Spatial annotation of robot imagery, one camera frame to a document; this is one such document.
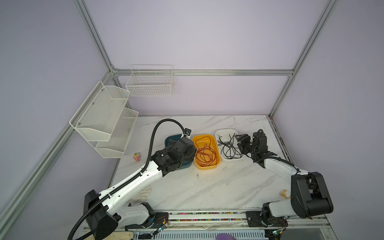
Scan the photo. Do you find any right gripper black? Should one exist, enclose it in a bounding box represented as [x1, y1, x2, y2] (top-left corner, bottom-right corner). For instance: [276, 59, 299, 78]
[234, 133, 258, 156]

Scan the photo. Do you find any red cable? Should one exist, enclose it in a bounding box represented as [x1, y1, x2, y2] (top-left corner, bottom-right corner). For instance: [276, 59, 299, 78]
[194, 136, 218, 166]

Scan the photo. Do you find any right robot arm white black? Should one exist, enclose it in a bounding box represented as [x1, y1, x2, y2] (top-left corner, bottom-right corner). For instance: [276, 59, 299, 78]
[235, 129, 334, 227]

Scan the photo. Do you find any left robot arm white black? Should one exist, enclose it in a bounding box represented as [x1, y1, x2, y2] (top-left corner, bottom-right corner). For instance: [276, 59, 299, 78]
[68, 119, 197, 240]

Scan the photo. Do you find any white plastic bin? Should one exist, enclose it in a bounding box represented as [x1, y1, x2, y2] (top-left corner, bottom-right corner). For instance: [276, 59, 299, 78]
[215, 129, 244, 162]

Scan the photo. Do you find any yellow plastic bin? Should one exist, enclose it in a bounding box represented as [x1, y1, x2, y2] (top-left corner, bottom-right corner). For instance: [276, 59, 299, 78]
[192, 134, 221, 170]

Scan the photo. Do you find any small yellow toy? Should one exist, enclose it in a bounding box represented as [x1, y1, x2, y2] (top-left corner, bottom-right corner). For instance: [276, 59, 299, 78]
[280, 190, 291, 200]

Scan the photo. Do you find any dark teal plastic bin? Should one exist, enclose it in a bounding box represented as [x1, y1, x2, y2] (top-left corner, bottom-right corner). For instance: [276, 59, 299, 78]
[164, 134, 192, 170]

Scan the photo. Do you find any purple object at edge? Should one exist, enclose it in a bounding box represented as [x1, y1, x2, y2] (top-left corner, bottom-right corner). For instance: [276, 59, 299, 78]
[216, 234, 236, 240]

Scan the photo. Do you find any small pink green ball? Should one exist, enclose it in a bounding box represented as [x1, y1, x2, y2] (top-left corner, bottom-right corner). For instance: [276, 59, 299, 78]
[133, 153, 141, 162]

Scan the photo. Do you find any white work glove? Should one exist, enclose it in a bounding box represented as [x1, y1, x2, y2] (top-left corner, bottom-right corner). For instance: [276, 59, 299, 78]
[129, 185, 152, 204]

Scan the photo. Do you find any lower white mesh shelf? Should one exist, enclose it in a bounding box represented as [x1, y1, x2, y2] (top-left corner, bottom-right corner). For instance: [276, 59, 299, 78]
[95, 108, 139, 159]

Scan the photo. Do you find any white mesh shelf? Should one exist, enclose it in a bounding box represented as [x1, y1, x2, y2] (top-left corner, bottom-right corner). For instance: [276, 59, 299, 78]
[69, 82, 130, 142]
[95, 108, 139, 159]

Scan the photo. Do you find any upper white mesh shelf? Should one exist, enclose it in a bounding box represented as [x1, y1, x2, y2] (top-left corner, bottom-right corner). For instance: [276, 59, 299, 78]
[69, 82, 130, 142]

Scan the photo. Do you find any beige cloth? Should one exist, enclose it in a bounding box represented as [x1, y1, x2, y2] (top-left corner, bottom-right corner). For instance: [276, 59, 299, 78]
[104, 232, 134, 240]

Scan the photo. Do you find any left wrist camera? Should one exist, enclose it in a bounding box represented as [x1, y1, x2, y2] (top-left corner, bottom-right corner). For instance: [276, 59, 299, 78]
[182, 128, 192, 139]

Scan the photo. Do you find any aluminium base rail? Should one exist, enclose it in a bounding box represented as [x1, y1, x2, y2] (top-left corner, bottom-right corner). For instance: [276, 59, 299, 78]
[116, 209, 331, 231]

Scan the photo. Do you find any white wire wall basket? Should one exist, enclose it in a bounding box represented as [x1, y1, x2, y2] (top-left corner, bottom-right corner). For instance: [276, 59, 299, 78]
[126, 65, 174, 97]

